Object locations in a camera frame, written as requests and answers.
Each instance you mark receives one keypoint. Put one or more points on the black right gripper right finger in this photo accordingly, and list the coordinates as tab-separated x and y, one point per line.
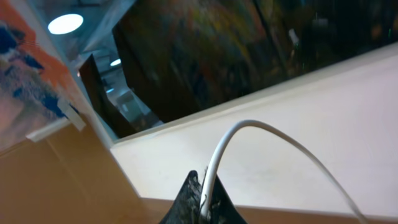
222	210

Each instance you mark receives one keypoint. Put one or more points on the colourful wall poster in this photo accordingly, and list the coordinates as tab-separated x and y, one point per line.
34	80

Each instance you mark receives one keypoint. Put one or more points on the round ceiling light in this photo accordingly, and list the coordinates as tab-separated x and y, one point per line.
65	24

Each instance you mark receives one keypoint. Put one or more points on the dark glass window panel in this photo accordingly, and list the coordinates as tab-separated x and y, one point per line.
180	57

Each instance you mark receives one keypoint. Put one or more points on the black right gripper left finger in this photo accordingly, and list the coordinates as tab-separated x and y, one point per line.
185	208

